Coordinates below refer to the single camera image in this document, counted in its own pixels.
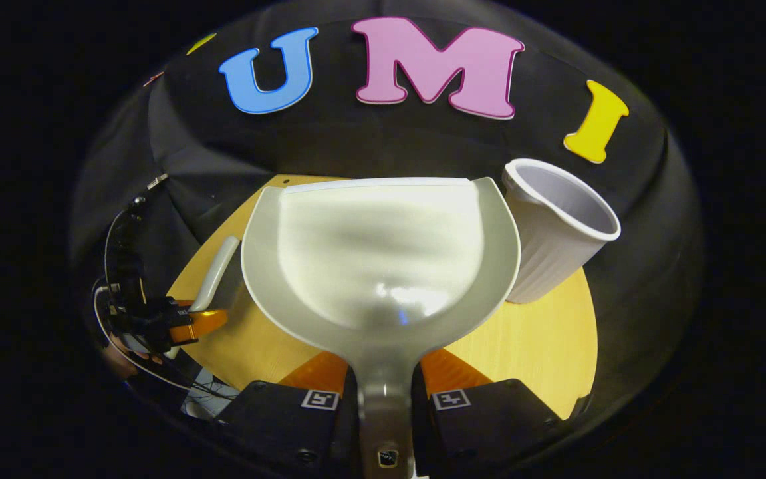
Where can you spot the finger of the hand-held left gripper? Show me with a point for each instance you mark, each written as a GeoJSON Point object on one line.
{"type": "Point", "coordinates": [203, 322]}

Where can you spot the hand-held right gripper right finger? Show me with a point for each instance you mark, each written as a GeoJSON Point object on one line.
{"type": "Point", "coordinates": [489, 426]}

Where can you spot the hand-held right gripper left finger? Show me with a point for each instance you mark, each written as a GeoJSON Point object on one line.
{"type": "Point", "coordinates": [283, 426]}

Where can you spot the small white broom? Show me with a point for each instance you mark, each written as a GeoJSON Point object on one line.
{"type": "Point", "coordinates": [213, 279]}

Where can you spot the white ribbed garbage bin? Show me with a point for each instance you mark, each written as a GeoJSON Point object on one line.
{"type": "Point", "coordinates": [556, 246]}

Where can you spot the white plastic dustpan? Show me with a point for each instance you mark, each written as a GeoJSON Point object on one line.
{"type": "Point", "coordinates": [383, 253]}

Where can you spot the black backdrop cloth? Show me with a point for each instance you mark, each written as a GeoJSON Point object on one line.
{"type": "Point", "coordinates": [370, 143]}

